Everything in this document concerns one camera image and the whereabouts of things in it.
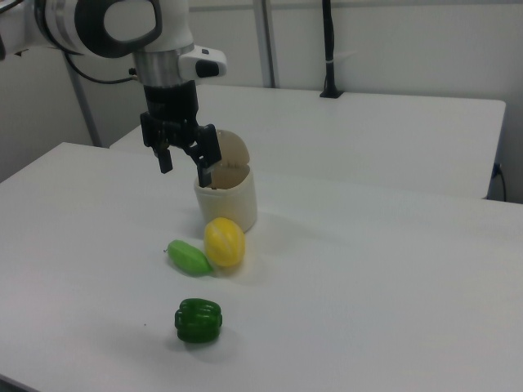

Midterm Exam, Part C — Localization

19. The cream garbage bin with lid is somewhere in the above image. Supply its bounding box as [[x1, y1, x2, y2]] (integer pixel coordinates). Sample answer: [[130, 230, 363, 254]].
[[193, 129, 258, 234]]

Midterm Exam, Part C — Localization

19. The grey partition post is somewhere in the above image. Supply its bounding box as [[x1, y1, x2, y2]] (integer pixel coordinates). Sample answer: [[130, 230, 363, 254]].
[[254, 0, 281, 89], [72, 55, 102, 147]]

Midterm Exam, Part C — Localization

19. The dark green toy bell pepper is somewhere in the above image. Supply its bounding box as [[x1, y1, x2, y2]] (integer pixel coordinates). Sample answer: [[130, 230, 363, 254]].
[[175, 298, 224, 344]]

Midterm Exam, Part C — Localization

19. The white side table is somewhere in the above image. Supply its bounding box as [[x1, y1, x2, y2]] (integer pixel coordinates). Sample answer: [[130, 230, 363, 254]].
[[109, 84, 507, 201]]

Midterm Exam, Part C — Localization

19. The black pole with base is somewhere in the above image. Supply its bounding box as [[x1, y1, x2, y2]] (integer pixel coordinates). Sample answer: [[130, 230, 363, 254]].
[[319, 0, 344, 100]]

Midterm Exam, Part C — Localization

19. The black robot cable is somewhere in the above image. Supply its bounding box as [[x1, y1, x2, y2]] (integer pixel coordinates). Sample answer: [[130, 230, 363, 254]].
[[63, 48, 142, 85]]

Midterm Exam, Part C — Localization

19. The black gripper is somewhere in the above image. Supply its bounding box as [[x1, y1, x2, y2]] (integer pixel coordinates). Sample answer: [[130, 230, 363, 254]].
[[139, 80, 223, 187]]

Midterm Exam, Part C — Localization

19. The yellow toy melon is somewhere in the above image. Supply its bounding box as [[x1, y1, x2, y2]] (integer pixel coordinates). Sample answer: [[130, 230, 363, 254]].
[[203, 217, 247, 269]]

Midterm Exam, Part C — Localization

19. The dark hanging cable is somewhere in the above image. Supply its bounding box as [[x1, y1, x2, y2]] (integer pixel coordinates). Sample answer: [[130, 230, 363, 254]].
[[492, 162, 508, 202]]

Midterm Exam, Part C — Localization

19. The light green toy fruit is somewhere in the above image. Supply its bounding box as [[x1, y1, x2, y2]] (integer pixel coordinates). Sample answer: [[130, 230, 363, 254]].
[[164, 239, 214, 278]]

